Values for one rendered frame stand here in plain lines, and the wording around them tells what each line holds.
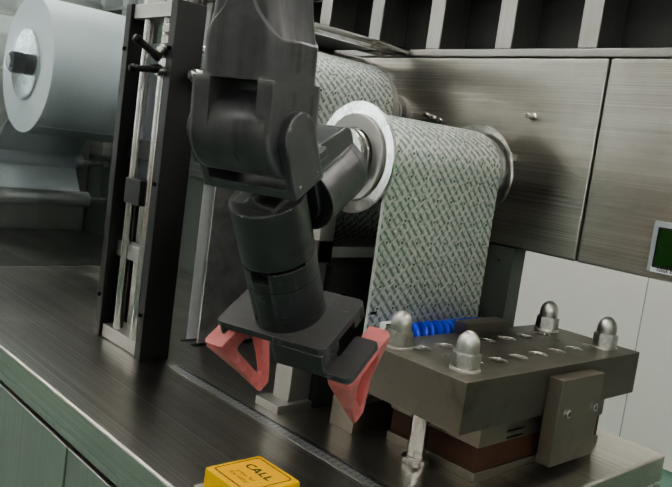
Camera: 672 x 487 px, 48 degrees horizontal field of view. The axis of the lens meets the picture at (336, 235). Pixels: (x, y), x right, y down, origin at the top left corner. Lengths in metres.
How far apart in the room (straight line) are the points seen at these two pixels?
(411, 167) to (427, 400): 0.30
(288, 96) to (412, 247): 0.55
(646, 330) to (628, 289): 0.20
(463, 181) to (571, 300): 2.83
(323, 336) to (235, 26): 0.23
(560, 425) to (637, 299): 2.75
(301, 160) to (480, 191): 0.63
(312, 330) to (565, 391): 0.46
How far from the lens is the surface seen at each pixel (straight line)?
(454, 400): 0.85
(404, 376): 0.89
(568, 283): 3.88
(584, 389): 1.01
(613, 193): 1.15
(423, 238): 1.03
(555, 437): 0.99
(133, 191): 1.21
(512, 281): 1.25
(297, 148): 0.50
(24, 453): 1.26
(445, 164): 1.04
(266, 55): 0.49
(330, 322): 0.58
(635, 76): 1.16
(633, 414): 3.79
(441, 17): 1.39
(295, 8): 0.51
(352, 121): 1.00
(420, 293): 1.05
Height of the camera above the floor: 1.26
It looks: 6 degrees down
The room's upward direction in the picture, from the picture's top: 8 degrees clockwise
